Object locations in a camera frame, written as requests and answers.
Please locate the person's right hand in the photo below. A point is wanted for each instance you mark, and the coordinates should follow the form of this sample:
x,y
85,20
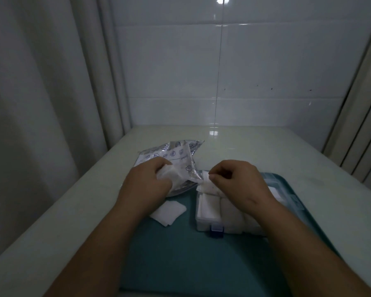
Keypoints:
x,y
244,182

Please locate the person's left hand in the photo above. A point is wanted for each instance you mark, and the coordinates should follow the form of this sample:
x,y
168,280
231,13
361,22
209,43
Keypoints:
x,y
142,185

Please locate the person's right fingers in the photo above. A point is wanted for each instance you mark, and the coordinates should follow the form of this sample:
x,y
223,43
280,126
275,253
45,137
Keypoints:
x,y
220,176

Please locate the person's left fingers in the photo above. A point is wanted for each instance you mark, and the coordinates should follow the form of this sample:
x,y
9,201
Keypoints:
x,y
164,165

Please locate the silver printed gauze packet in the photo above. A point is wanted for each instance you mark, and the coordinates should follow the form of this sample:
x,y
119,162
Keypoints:
x,y
173,153

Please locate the white gauze pad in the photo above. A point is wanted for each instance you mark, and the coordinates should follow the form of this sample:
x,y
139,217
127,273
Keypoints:
x,y
205,185
167,213

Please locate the person's right forearm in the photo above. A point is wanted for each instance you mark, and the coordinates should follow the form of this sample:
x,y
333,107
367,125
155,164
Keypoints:
x,y
300,253

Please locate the person's left forearm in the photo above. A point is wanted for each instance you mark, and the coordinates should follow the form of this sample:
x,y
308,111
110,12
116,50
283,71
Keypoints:
x,y
105,244

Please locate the clear plastic storage box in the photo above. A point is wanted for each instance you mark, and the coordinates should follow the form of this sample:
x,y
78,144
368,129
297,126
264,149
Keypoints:
x,y
213,213

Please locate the stack of white gauze pads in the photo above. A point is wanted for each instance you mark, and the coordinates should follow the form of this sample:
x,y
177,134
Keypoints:
x,y
218,214

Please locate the teal plastic tray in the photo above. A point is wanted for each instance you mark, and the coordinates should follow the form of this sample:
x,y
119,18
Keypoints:
x,y
185,259

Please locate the white ribbed door frame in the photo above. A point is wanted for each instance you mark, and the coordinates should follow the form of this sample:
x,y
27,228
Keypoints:
x,y
358,136

